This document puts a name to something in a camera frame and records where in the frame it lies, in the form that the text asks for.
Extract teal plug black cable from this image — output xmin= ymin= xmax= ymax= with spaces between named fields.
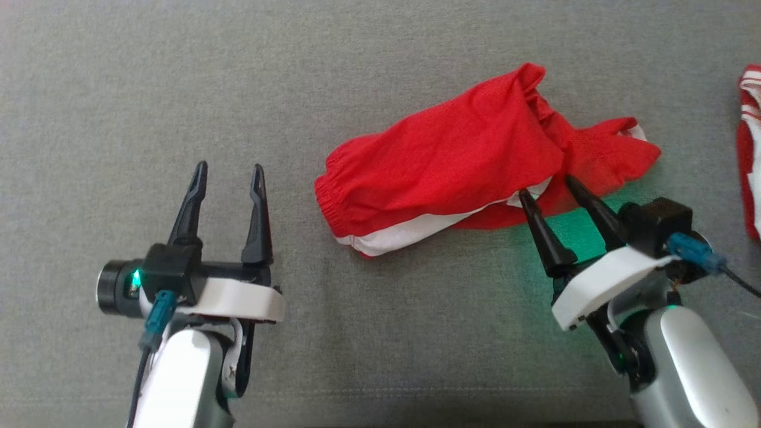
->
xmin=126 ymin=290 xmax=178 ymax=428
xmin=666 ymin=233 xmax=761 ymax=298

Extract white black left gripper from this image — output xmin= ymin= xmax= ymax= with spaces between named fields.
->
xmin=97 ymin=160 xmax=285 ymax=325

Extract right teal plug black cable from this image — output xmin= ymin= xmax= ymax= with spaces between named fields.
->
xmin=666 ymin=233 xmax=761 ymax=298

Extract left teal plug black cable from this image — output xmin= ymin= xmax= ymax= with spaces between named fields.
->
xmin=126 ymin=290 xmax=178 ymax=428

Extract red Bulls basketball jersey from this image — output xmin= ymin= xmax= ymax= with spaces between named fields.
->
xmin=736 ymin=64 xmax=761 ymax=241

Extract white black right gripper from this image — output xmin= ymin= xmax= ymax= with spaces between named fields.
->
xmin=518 ymin=174 xmax=712 ymax=332

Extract red shorts with white stripe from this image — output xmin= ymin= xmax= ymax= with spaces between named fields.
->
xmin=314 ymin=62 xmax=662 ymax=258

